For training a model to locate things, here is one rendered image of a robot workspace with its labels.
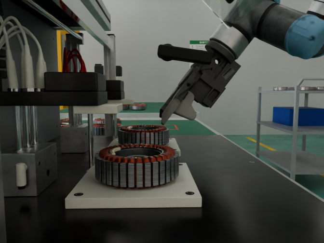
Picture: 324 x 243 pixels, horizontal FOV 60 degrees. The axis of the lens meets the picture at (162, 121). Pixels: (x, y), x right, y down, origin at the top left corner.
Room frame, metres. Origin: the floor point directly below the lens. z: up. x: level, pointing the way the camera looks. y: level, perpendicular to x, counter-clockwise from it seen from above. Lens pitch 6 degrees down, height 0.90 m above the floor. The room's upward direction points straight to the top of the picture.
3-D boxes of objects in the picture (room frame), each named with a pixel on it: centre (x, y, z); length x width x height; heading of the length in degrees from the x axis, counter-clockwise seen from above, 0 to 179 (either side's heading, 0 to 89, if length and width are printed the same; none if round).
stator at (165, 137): (0.61, 0.04, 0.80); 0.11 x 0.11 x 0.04
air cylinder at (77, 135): (0.61, 0.19, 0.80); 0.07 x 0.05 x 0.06; 2
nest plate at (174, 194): (0.37, 0.03, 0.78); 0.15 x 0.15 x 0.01; 2
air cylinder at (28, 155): (0.37, 0.18, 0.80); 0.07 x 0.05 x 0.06; 2
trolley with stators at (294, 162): (2.86, -1.44, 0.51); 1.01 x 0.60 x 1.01; 2
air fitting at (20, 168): (0.32, 0.17, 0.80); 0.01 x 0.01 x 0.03; 2
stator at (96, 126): (0.94, 0.19, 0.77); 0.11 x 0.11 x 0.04
